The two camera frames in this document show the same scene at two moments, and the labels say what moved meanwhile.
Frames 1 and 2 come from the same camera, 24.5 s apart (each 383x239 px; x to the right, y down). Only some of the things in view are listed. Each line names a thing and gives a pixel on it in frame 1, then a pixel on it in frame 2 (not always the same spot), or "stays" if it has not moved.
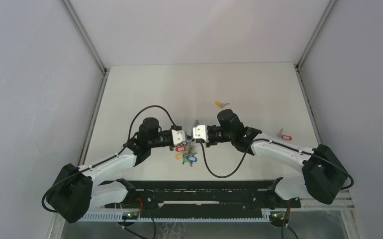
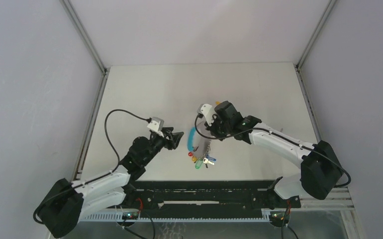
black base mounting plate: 203,199 stays
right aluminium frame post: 316,32 stays
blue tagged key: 193,159 -> 211,160
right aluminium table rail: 310,104 stays
